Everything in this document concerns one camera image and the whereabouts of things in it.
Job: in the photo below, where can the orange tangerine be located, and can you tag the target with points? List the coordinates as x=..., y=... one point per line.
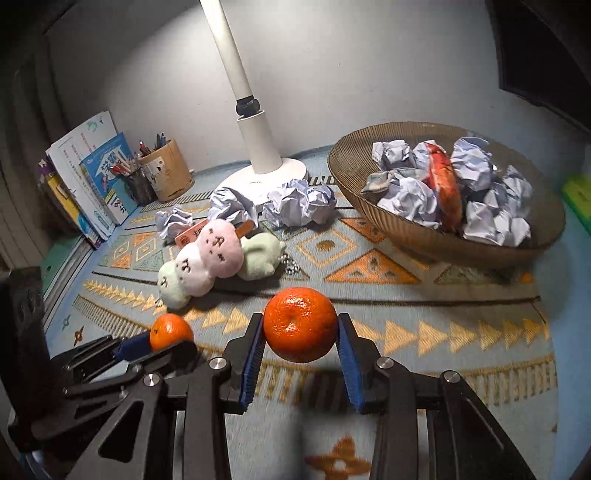
x=300, y=323
x=171, y=331

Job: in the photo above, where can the white desk lamp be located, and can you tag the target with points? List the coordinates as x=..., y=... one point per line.
x=251, y=115

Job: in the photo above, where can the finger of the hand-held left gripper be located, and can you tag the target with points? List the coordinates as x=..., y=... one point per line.
x=131, y=348
x=180, y=355

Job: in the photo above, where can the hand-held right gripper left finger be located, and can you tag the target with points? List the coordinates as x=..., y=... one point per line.
x=251, y=364

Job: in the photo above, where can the stack of flat green books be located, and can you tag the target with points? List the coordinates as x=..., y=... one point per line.
x=55, y=265

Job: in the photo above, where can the bamboo pen holder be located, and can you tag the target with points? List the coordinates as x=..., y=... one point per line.
x=166, y=170

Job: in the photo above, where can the black monitor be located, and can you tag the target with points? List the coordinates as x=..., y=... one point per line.
x=545, y=55

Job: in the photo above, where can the green box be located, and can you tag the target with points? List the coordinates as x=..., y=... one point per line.
x=577, y=198

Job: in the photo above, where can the blue cover workbook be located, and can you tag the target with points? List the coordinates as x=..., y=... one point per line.
x=108, y=170

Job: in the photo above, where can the bunch of dark pens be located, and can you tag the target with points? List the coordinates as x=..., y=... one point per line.
x=152, y=144

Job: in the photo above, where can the bunch of coloured pencils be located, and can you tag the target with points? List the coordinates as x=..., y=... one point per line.
x=124, y=165

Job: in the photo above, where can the black mesh pen holder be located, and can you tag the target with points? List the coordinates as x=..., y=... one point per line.
x=138, y=187

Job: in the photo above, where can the row of upright books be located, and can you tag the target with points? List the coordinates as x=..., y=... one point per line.
x=83, y=138

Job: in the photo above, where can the yellow purple book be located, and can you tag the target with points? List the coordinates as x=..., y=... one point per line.
x=57, y=189

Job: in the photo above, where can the brown ribbed bowl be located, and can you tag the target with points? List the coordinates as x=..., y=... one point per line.
x=415, y=244

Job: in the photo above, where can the three-ball dango plush toy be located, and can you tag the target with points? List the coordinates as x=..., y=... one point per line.
x=198, y=270

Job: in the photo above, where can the white paper ball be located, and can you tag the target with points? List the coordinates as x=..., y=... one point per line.
x=323, y=196
x=424, y=157
x=494, y=224
x=391, y=154
x=510, y=187
x=406, y=196
x=173, y=221
x=288, y=203
x=471, y=161
x=231, y=203

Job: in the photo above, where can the orange snack packet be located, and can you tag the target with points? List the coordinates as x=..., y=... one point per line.
x=445, y=184

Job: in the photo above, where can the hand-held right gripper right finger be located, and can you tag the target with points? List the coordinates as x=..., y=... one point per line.
x=351, y=369

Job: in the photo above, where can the patterned woven table mat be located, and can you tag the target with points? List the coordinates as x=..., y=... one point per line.
x=415, y=323

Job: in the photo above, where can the small pale plush toy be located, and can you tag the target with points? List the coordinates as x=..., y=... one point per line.
x=261, y=258

